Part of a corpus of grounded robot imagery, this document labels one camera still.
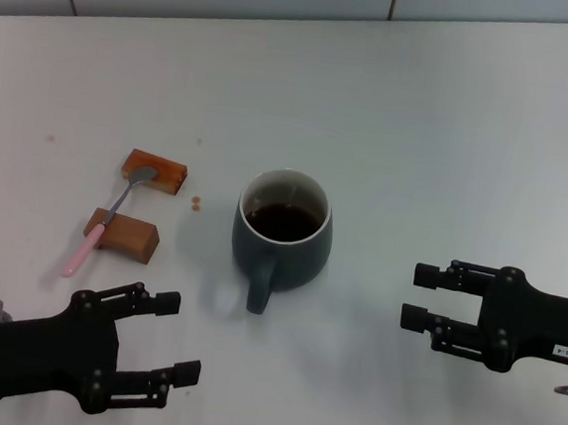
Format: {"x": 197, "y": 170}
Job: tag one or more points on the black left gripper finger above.
{"x": 185, "y": 374}

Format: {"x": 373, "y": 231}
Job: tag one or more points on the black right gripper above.
{"x": 528, "y": 323}

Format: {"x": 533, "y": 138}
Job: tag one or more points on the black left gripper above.
{"x": 28, "y": 354}

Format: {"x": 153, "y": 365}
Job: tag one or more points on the grey ceramic mug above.
{"x": 299, "y": 268}

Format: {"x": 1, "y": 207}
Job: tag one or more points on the brown arched wooden block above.
{"x": 132, "y": 239}

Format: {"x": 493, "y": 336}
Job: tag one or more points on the stained orange wooden block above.
{"x": 168, "y": 172}

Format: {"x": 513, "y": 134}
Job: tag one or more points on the dark coffee liquid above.
{"x": 283, "y": 222}

